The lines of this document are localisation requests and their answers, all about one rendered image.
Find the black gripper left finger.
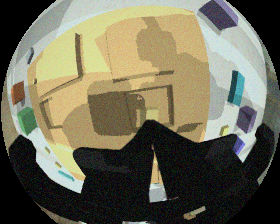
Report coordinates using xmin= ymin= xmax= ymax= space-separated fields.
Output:
xmin=72 ymin=119 xmax=154 ymax=194

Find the teal square block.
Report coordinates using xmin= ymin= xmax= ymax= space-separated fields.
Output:
xmin=227 ymin=69 xmax=245 ymax=107

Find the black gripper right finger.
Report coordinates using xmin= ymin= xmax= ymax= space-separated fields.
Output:
xmin=150 ymin=119 xmax=237 ymax=199

